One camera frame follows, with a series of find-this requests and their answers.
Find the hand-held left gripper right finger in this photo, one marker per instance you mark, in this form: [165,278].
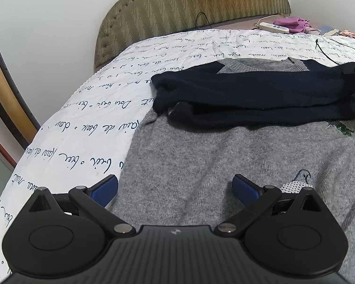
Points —
[245,188]

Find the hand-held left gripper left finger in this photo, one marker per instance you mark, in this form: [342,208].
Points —
[106,188]

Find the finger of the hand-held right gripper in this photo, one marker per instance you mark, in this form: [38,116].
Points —
[351,68]

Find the grey sweater with navy sleeves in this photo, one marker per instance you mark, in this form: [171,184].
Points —
[195,159]

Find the blue striped cloth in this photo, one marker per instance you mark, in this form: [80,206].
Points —
[328,31]

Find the white script-printed bed sheet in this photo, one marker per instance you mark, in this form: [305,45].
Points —
[85,130]

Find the purple cloth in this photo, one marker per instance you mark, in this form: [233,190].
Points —
[291,23]

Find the white power strip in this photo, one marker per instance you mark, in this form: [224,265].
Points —
[273,27]

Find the brown mattress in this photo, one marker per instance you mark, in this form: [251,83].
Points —
[242,23]

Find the olive padded headboard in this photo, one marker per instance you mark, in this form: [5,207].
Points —
[177,9]

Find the wooden door frame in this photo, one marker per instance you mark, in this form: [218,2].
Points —
[9,100]

